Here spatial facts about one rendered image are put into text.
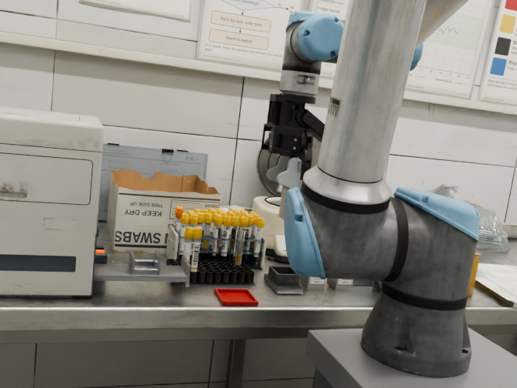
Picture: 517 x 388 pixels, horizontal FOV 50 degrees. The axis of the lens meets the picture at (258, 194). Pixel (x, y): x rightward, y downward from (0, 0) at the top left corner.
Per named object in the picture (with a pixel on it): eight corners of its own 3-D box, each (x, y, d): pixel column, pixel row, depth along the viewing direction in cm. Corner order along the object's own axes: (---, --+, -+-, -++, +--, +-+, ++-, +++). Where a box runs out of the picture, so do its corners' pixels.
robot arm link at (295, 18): (293, 7, 100) (284, 14, 108) (285, 68, 102) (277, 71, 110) (335, 13, 101) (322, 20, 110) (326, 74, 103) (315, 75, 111)
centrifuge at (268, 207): (261, 262, 130) (268, 212, 128) (245, 232, 159) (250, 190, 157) (358, 269, 134) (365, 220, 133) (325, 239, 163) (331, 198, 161)
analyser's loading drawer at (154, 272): (71, 285, 95) (73, 256, 94) (71, 273, 101) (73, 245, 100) (188, 286, 101) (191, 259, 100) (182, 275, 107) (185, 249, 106)
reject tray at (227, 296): (222, 306, 99) (222, 301, 99) (214, 292, 106) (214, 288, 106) (258, 306, 102) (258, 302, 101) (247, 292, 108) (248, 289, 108)
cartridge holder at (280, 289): (276, 294, 109) (278, 277, 108) (263, 279, 118) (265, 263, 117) (301, 295, 111) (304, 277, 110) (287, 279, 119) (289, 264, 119)
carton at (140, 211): (110, 252, 124) (115, 185, 121) (105, 222, 150) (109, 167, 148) (217, 255, 131) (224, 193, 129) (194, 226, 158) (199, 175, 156)
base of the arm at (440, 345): (491, 379, 73) (504, 308, 72) (383, 376, 71) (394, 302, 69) (438, 332, 88) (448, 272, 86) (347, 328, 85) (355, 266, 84)
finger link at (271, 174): (260, 192, 115) (268, 151, 112) (287, 195, 117) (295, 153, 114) (264, 199, 112) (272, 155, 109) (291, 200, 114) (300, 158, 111)
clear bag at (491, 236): (447, 245, 176) (455, 202, 174) (440, 234, 192) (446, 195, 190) (514, 255, 172) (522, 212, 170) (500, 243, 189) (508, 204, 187)
